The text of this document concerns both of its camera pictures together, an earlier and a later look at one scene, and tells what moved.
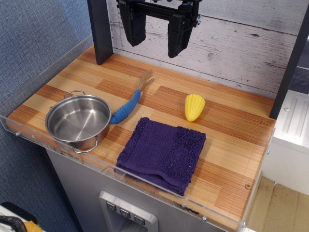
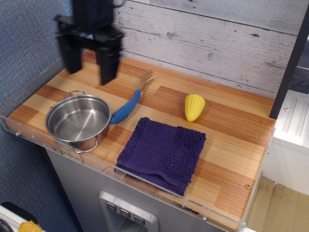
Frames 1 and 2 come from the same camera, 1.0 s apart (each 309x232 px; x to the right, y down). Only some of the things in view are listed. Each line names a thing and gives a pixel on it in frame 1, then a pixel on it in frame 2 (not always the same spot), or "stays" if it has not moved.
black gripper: (179, 26) -> (75, 35)
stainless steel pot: (78, 119) stays
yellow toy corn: (194, 104) stays
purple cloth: (160, 156) stays
